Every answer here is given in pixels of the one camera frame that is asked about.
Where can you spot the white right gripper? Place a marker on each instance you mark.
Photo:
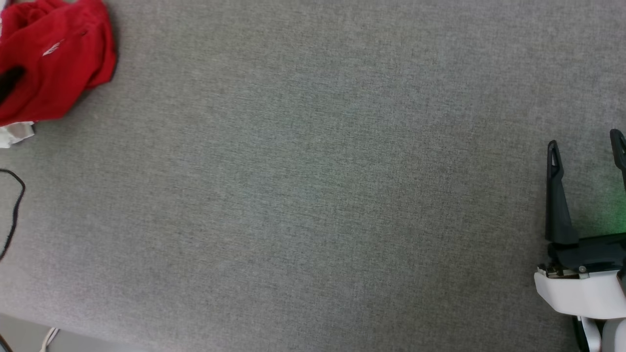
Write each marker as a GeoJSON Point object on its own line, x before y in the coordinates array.
{"type": "Point", "coordinates": [587, 288]}

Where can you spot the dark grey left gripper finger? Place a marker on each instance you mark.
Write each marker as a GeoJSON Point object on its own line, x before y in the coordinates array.
{"type": "Point", "coordinates": [10, 82]}

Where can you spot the red and white sports jersey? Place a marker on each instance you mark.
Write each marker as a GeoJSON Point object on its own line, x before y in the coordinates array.
{"type": "Point", "coordinates": [63, 58]}

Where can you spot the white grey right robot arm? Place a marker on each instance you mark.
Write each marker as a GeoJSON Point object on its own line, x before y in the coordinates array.
{"type": "Point", "coordinates": [606, 337]}

